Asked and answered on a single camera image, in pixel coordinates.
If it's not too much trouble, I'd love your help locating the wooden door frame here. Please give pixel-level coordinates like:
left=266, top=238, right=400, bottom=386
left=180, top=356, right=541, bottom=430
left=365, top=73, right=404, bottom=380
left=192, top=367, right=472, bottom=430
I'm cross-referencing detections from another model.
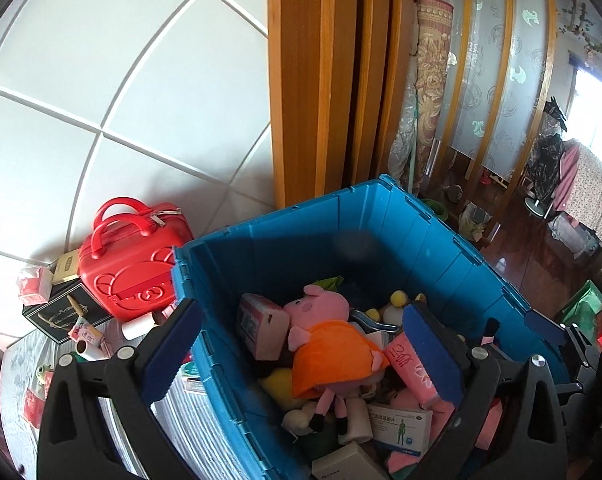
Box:
left=267, top=0, right=417, bottom=211

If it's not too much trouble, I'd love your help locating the green shopping bag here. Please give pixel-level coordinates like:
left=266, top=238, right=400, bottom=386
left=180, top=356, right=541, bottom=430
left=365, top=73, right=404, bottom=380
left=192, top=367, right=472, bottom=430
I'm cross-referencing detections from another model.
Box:
left=561, top=280, right=602, bottom=347

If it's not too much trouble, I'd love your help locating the floral cloth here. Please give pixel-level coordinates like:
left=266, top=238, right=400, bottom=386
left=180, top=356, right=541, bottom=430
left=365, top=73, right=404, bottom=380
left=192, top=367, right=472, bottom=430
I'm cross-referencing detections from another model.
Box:
left=564, top=142, right=602, bottom=256

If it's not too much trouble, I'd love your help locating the flat gold box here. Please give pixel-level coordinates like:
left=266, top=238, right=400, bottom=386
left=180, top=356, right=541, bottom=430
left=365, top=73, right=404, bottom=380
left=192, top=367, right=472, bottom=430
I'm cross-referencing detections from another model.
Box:
left=51, top=254, right=82, bottom=285

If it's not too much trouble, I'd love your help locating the white grey box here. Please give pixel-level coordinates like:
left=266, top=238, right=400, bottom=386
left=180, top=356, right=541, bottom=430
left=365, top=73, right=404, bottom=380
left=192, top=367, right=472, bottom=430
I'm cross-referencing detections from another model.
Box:
left=311, top=441, right=389, bottom=480

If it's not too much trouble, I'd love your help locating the black gift box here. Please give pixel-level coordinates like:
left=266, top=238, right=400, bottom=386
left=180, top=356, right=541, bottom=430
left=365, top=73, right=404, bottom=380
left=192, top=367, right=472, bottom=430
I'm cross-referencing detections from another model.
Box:
left=22, top=282, right=114, bottom=345

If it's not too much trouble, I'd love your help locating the white plush toy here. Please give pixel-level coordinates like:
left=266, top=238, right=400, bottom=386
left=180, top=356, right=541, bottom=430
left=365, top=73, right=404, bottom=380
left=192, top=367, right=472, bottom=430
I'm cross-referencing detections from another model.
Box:
left=281, top=400, right=327, bottom=443

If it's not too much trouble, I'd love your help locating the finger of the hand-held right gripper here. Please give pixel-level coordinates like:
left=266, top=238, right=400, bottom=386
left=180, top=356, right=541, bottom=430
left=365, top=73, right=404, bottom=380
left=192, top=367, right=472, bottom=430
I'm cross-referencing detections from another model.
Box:
left=525, top=309, right=599, bottom=367

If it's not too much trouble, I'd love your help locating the green monster plush toy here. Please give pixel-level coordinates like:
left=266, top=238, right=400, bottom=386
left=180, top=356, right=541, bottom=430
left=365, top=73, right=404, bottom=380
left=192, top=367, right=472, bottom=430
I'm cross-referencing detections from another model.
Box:
left=35, top=366, right=55, bottom=397

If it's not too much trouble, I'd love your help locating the yellow white plush duck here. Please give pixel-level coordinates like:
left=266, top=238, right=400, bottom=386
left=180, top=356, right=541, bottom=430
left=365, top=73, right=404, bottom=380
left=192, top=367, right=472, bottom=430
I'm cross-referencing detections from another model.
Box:
left=366, top=289, right=413, bottom=331

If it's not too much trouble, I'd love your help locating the black covered floor stand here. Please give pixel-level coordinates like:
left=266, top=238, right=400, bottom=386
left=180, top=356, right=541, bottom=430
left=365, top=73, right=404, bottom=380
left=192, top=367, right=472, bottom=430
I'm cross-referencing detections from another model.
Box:
left=524, top=102, right=567, bottom=218

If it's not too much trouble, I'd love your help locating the pink tissue pack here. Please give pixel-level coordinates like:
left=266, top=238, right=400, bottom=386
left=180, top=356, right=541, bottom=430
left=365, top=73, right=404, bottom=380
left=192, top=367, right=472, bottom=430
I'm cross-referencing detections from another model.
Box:
left=16, top=265, right=54, bottom=307
left=383, top=332, right=444, bottom=408

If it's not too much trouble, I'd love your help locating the yellow plush toy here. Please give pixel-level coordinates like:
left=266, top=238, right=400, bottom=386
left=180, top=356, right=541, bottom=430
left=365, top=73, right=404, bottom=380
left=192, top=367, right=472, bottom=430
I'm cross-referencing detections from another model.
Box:
left=258, top=367, right=296, bottom=400

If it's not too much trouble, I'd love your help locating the frosted glass sliding door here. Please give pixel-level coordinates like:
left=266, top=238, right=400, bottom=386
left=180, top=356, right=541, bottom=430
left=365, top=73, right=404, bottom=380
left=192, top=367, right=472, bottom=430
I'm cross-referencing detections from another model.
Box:
left=426, top=0, right=559, bottom=191

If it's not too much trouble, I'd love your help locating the small waste basket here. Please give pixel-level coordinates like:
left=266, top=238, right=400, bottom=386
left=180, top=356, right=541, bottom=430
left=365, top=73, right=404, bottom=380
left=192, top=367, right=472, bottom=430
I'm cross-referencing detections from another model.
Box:
left=458, top=200, right=493, bottom=242

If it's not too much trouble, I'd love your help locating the pink pig plush toy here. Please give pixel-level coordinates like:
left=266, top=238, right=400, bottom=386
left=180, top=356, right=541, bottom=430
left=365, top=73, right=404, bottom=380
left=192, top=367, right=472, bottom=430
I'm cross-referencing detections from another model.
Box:
left=281, top=284, right=389, bottom=443

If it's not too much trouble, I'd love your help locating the white paper roll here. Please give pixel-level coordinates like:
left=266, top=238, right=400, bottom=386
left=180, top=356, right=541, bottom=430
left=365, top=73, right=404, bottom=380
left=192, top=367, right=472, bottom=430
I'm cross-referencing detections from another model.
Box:
left=75, top=341, right=108, bottom=364
left=121, top=312, right=157, bottom=339

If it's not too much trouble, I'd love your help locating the blue plastic storage container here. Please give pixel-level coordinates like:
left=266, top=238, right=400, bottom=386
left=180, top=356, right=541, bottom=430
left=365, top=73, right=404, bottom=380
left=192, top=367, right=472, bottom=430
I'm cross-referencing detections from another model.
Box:
left=171, top=174, right=569, bottom=480

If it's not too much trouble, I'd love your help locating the pink red packet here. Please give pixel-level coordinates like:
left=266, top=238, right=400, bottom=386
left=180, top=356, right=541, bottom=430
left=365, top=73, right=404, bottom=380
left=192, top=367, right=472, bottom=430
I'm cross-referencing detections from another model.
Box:
left=23, top=387, right=46, bottom=424

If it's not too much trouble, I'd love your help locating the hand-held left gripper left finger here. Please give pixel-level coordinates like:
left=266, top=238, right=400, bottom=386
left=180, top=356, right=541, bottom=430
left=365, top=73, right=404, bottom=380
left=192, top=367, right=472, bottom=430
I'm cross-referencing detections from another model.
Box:
left=37, top=297, right=204, bottom=480

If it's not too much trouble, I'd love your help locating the pink sanitary pad pack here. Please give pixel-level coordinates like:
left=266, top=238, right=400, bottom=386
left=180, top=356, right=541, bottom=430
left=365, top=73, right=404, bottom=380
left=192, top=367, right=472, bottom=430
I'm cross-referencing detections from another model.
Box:
left=67, top=316, right=106, bottom=350

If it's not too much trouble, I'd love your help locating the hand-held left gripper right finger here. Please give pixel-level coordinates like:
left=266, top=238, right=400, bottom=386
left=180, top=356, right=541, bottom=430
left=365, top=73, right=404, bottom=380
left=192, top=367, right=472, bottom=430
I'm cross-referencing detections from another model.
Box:
left=403, top=301, right=568, bottom=480

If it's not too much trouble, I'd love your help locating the white blue medicine box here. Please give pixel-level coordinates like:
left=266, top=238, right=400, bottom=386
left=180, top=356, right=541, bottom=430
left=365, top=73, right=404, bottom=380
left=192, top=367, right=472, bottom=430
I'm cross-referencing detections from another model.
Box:
left=367, top=402, right=433, bottom=457

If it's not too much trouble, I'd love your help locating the rolled woven mat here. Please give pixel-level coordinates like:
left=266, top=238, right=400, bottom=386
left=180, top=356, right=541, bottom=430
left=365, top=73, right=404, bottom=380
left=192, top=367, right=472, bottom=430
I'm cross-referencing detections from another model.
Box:
left=412, top=0, right=454, bottom=196

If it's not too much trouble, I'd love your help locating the red mini suitcase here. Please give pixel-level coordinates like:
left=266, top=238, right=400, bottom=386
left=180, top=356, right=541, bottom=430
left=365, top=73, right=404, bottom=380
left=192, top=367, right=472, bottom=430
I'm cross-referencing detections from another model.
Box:
left=77, top=197, right=194, bottom=323

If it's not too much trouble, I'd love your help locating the pink white carton box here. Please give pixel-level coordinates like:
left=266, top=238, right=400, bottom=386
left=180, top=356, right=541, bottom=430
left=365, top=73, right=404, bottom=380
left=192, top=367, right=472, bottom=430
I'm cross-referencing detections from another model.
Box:
left=236, top=292, right=291, bottom=361

